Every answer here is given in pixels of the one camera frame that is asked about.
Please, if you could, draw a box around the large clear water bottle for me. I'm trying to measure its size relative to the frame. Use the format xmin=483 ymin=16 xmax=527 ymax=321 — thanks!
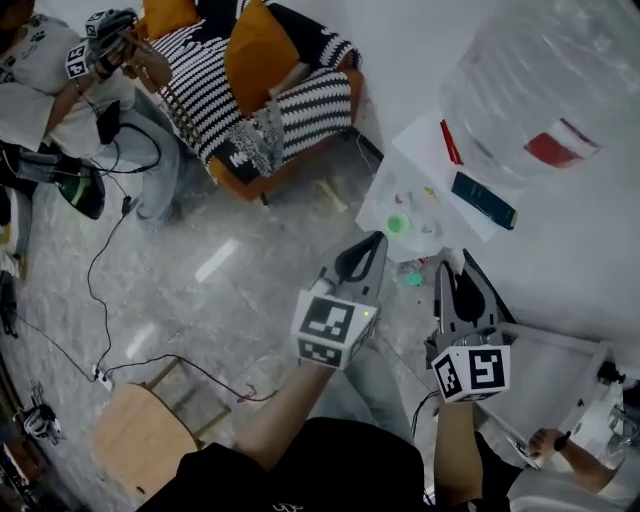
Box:
xmin=439 ymin=0 xmax=640 ymax=187

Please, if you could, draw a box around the white crumpled tissue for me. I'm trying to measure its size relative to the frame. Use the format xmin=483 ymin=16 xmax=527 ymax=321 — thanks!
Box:
xmin=442 ymin=247 xmax=467 ymax=274

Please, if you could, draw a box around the small wooden plank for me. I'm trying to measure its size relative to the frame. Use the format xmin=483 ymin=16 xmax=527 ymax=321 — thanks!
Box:
xmin=314 ymin=177 xmax=349 ymax=217

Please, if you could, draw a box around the grey fringed throw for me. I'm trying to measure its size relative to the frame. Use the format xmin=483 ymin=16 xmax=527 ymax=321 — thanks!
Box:
xmin=227 ymin=102 xmax=286 ymax=177

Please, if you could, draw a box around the black white striped blanket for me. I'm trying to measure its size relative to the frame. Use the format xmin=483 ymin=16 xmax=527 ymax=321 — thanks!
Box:
xmin=144 ymin=0 xmax=361 ymax=176

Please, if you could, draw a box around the person's left forearm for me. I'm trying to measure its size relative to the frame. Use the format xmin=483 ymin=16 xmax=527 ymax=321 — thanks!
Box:
xmin=233 ymin=362 xmax=346 ymax=472

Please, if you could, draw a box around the person's right forearm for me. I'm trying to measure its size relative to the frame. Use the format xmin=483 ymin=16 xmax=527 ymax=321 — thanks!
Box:
xmin=433 ymin=399 xmax=484 ymax=507

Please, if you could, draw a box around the black and green bag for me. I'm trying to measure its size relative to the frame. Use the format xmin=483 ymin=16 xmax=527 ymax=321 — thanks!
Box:
xmin=54 ymin=158 xmax=107 ymax=222

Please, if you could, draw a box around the white cabinet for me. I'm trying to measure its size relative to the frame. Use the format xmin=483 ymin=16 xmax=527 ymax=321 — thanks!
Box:
xmin=469 ymin=322 xmax=640 ymax=472

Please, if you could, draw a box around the black knob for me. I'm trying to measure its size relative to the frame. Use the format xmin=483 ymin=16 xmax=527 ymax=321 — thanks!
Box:
xmin=597 ymin=360 xmax=627 ymax=386

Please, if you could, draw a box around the black cable with adapter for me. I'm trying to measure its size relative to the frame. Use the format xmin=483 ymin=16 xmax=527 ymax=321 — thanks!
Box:
xmin=86 ymin=194 xmax=134 ymax=382

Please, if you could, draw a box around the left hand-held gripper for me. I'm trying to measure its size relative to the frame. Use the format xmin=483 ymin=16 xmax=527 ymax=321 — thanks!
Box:
xmin=291 ymin=231 xmax=389 ymax=370

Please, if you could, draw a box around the black rectangular box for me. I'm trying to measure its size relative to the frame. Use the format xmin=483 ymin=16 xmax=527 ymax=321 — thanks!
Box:
xmin=450 ymin=171 xmax=519 ymax=231

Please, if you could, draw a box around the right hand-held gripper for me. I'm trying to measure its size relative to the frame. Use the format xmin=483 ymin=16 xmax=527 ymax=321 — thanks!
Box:
xmin=424 ymin=260 xmax=512 ymax=404

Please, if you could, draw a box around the person's black shirt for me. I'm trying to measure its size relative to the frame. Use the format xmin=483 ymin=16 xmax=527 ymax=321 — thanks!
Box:
xmin=134 ymin=417 xmax=526 ymax=512

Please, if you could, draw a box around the white water dispenser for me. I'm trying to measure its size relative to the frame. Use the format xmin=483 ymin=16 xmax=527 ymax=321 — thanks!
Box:
xmin=354 ymin=107 xmax=526 ymax=265

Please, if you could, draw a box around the small packet in jaws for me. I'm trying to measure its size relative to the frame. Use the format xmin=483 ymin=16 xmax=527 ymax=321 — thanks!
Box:
xmin=397 ymin=256 xmax=432 ymax=276

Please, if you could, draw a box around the orange cushion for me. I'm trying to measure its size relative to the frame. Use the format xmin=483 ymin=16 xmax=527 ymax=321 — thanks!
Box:
xmin=223 ymin=0 xmax=302 ymax=119
xmin=142 ymin=0 xmax=202 ymax=42

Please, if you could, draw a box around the black waist pack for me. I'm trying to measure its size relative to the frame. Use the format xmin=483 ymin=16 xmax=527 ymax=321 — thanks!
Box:
xmin=95 ymin=99 xmax=122 ymax=147

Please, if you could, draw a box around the black cable with red plug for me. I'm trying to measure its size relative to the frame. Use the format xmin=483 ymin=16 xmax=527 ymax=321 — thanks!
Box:
xmin=103 ymin=352 xmax=279 ymax=405

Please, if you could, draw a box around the wooden chair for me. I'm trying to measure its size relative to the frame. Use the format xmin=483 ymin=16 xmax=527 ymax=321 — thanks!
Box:
xmin=91 ymin=357 xmax=234 ymax=497

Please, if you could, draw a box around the orange sofa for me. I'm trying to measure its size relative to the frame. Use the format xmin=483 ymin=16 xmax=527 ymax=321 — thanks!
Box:
xmin=134 ymin=0 xmax=367 ymax=205

